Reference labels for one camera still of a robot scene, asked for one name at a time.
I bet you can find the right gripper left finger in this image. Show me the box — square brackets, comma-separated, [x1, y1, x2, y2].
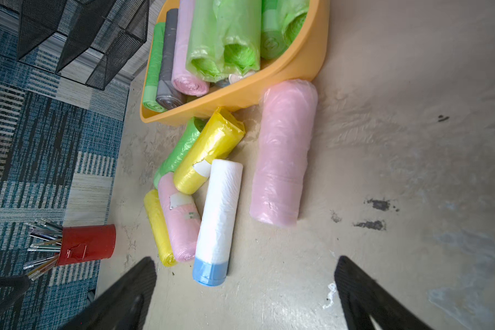
[62, 257, 157, 329]

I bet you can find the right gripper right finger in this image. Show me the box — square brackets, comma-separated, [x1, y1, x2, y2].
[334, 256, 430, 329]

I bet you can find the pink roll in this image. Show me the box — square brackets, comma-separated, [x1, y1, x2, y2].
[158, 172, 201, 263]
[171, 0, 210, 97]
[250, 79, 318, 227]

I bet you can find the grey roll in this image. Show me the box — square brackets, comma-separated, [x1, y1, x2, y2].
[156, 8, 185, 110]

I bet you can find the light green roll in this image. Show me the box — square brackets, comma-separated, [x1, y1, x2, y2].
[277, 0, 309, 46]
[213, 0, 262, 76]
[186, 0, 228, 83]

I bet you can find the thin dark green roll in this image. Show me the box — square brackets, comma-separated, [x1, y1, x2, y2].
[261, 0, 287, 60]

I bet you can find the small yellow roll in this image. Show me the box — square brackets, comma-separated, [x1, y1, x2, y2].
[144, 189, 177, 268]

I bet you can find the white roll blue end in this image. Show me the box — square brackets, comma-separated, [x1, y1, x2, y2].
[192, 159, 243, 287]

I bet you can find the yellow roll near box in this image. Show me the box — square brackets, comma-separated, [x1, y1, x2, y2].
[173, 107, 246, 195]

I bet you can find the green roll near box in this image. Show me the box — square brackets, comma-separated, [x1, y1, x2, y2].
[153, 117, 206, 189]

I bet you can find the yellow plastic storage box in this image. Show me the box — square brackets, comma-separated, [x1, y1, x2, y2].
[140, 1, 330, 127]

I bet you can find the red pencil cup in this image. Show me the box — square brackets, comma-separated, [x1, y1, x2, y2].
[22, 218, 117, 282]

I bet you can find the black mesh shelf rack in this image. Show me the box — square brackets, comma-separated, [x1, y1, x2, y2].
[16, 0, 150, 90]

